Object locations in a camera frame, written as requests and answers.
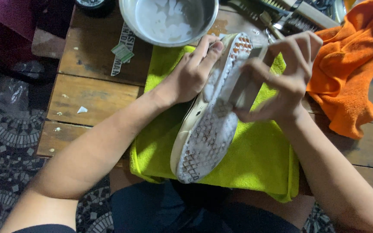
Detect clear plastic bag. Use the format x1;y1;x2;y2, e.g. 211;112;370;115
0;61;46;112

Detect person's right hand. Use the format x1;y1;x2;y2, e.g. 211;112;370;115
233;31;324;124

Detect orange microfibre cloth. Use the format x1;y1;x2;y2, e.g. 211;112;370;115
306;0;373;140

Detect white printed sticker strip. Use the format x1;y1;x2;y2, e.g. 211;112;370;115
110;22;136;77

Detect white sneaker with soapy sole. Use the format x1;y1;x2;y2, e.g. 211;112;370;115
170;32;255;184

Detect steel bowl of soapy water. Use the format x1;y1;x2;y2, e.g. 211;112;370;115
119;0;219;48

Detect grey scrubbing brush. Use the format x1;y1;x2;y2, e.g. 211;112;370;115
228;45;273;111

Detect black round jar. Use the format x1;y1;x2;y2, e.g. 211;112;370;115
74;0;116;17

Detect dark bristle brush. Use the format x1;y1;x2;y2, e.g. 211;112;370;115
227;0;273;20

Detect green paper label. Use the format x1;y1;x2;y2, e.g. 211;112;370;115
111;43;135;63

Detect person's dark shorts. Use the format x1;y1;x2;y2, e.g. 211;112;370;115
110;179;301;233

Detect maroon cushion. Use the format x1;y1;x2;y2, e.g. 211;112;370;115
0;0;49;63

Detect lime green towel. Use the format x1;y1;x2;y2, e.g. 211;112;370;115
129;45;300;204

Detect person's left hand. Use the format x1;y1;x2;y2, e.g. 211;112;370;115
157;34;224;107

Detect small wooden-handled brush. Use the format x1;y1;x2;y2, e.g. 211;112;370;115
259;11;285;41

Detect wooden shoe brush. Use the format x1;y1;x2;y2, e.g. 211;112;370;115
260;0;340;33

